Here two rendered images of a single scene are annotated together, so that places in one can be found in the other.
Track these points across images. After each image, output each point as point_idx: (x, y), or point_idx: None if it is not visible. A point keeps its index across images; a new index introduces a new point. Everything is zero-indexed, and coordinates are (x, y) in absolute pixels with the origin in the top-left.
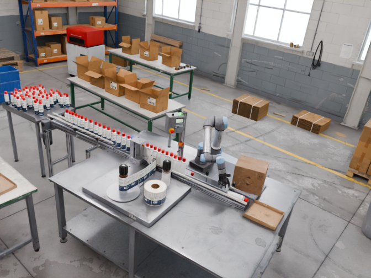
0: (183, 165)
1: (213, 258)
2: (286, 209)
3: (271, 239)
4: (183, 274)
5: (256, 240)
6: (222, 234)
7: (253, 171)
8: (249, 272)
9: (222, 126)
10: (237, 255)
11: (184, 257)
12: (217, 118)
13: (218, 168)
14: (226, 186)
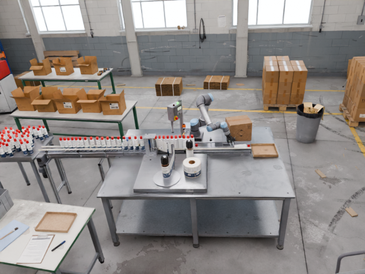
0: (193, 141)
1: (262, 189)
2: (272, 142)
3: (281, 162)
4: (228, 217)
5: (275, 167)
6: (253, 173)
7: (243, 125)
8: (288, 186)
9: (210, 100)
10: (272, 180)
11: (244, 198)
12: (205, 96)
13: (225, 131)
14: (232, 142)
